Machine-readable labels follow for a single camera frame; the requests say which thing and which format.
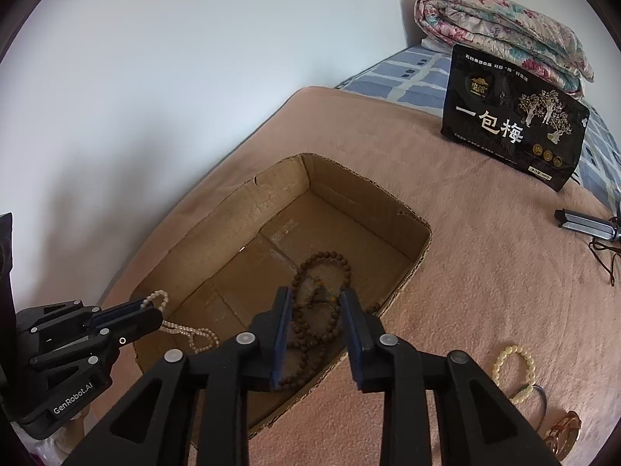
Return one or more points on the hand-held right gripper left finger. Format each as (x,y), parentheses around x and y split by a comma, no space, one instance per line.
(281,337)

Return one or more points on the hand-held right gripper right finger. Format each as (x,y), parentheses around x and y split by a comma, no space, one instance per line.
(353,344)

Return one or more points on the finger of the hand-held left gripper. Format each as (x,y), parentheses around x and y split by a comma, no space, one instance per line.
(121,313)
(138,327)

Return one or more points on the cardboard box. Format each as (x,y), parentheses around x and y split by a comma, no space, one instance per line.
(271,204)

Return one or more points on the thin blue bangle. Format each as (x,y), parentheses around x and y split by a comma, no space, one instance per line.
(543,393)

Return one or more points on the pink blanket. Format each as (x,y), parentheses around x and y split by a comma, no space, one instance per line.
(485,252)

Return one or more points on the brown patterned bangle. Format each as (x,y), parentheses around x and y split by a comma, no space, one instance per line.
(563,434)

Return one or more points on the blue checked bedsheet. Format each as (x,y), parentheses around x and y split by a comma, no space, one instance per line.
(388,77)

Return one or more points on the black snack bag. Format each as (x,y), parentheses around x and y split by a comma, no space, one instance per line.
(509,121)

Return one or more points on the folded floral quilt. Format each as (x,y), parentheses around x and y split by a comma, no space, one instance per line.
(485,14)

